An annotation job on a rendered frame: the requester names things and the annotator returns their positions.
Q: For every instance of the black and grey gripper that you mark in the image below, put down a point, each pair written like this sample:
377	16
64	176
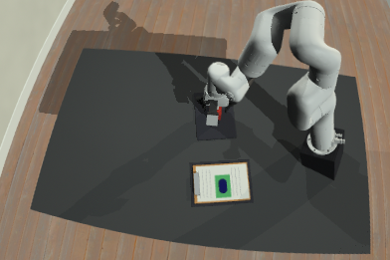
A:
205	101

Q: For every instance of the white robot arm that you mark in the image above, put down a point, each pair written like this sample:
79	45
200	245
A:
315	88

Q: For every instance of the red self-inking stamp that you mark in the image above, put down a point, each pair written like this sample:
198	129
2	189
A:
219	110

